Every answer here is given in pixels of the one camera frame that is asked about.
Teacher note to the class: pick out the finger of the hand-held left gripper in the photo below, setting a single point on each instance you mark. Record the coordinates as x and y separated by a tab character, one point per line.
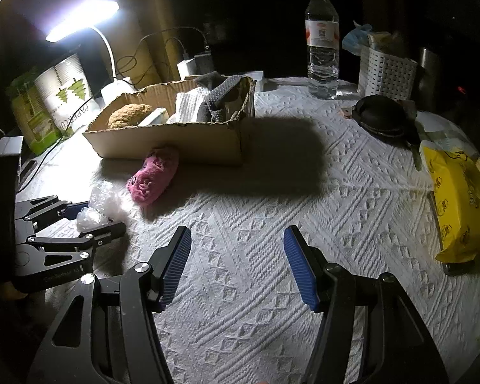
108	230
78	208

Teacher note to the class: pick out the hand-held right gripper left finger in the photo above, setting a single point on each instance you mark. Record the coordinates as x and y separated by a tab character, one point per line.
178	264

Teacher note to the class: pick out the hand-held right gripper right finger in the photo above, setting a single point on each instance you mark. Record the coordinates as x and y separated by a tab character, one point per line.
300	264

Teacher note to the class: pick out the clear bubble wrap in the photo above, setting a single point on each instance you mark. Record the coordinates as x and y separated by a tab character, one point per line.
102	204

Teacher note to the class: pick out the brown cardboard box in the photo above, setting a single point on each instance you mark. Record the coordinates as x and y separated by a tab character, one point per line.
164	144

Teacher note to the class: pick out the white paper towel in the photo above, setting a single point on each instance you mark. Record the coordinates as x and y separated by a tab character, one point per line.
188	106

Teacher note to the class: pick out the pink plush toy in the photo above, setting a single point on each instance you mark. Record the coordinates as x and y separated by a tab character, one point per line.
152	176

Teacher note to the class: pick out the white textured tablecloth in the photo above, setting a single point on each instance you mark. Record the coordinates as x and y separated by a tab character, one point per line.
244	192

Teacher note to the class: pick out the brown plush toy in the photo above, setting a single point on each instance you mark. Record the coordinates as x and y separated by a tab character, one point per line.
130	114

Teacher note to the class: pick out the green white paper towel pack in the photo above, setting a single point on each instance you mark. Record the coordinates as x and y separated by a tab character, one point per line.
64	96

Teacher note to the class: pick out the small tan object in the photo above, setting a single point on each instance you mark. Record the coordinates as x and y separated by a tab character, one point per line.
347	112

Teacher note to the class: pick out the yellow plastic packet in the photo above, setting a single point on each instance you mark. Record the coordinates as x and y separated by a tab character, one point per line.
456	208

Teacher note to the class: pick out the black round zip case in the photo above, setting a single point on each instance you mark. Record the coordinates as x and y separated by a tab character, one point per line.
380	114

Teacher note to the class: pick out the white charger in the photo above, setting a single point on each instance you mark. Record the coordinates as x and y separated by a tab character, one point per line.
186	68

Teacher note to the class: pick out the grey dotted sock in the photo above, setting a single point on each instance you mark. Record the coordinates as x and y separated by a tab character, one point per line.
224	92

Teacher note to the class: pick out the dark grey cloth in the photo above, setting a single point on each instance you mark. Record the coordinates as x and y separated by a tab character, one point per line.
208	79

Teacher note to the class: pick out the white power strip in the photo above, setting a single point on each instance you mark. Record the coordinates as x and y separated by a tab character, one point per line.
258	78

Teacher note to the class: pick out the white desk lamp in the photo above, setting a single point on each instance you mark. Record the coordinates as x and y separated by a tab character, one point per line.
84	18

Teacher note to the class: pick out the black charger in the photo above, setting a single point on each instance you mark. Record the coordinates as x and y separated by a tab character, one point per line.
204	62

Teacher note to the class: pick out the white plastic bag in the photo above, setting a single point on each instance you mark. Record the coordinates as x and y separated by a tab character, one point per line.
436	122

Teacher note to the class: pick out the clear plastic water bottle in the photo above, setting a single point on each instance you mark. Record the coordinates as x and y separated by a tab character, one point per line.
322	68

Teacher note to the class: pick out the white perforated plastic basket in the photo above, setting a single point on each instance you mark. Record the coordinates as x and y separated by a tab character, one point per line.
388	74

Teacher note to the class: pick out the steel cup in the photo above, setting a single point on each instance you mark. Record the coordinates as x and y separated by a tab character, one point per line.
430	72

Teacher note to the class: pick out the blue face mask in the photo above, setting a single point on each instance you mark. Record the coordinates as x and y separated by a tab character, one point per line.
356	38

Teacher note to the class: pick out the pale yellow packet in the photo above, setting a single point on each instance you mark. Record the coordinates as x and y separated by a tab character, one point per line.
388	44

